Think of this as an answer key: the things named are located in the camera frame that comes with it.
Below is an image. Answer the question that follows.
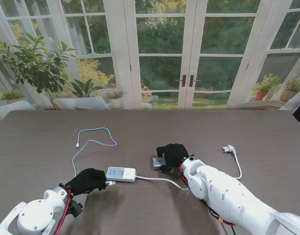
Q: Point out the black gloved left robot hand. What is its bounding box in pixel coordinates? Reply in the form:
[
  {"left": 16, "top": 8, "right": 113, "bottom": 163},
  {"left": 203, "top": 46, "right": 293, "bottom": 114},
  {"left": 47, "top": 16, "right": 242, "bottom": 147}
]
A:
[{"left": 65, "top": 168, "right": 108, "bottom": 196}]

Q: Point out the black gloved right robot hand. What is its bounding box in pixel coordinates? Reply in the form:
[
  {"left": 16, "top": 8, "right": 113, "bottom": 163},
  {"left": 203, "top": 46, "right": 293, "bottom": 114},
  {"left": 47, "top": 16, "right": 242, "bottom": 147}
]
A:
[{"left": 156, "top": 143, "right": 191, "bottom": 173}]

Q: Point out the grey charger adapter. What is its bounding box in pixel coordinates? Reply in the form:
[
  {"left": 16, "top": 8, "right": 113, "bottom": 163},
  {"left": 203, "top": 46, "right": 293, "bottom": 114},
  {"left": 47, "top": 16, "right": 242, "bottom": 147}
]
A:
[{"left": 152, "top": 156, "right": 166, "bottom": 171}]

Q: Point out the white power strip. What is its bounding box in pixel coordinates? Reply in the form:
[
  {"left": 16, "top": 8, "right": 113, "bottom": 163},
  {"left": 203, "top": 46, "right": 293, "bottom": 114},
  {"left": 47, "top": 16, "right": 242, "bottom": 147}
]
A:
[{"left": 105, "top": 166, "right": 137, "bottom": 183}]

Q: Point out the light blue USB cable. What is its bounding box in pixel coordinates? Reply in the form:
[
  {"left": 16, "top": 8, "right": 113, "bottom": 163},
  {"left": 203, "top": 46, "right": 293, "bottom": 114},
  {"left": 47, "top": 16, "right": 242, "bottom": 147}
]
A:
[{"left": 71, "top": 127, "right": 117, "bottom": 187}]

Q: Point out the white power cord with plug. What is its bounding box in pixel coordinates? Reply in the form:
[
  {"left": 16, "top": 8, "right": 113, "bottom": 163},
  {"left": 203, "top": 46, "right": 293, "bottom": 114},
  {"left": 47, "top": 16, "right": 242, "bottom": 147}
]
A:
[{"left": 136, "top": 144, "right": 243, "bottom": 191}]

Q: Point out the printed garden window backdrop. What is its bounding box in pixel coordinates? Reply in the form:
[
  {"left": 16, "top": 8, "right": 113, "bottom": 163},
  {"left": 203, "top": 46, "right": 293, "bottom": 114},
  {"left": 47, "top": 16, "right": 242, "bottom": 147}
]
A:
[{"left": 0, "top": 0, "right": 300, "bottom": 130}]

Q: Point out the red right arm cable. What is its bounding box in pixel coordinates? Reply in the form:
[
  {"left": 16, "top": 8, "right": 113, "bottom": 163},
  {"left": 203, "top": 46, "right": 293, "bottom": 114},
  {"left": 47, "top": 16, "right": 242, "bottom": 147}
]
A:
[{"left": 178, "top": 163, "right": 236, "bottom": 226}]

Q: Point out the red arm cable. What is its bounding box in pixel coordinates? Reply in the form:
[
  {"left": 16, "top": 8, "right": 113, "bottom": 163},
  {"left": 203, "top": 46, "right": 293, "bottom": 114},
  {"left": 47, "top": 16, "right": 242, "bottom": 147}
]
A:
[
  {"left": 53, "top": 188, "right": 72, "bottom": 235},
  {"left": 178, "top": 163, "right": 236, "bottom": 226}
]

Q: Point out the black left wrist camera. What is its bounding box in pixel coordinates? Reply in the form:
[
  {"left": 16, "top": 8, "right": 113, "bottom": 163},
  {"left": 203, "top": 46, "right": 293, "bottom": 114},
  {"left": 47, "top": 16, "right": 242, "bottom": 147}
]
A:
[{"left": 68, "top": 199, "right": 85, "bottom": 217}]

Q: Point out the red left arm cable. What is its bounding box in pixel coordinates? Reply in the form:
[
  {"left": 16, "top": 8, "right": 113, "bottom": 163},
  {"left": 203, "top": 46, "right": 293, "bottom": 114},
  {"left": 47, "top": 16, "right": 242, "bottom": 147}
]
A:
[{"left": 53, "top": 188, "right": 72, "bottom": 235}]

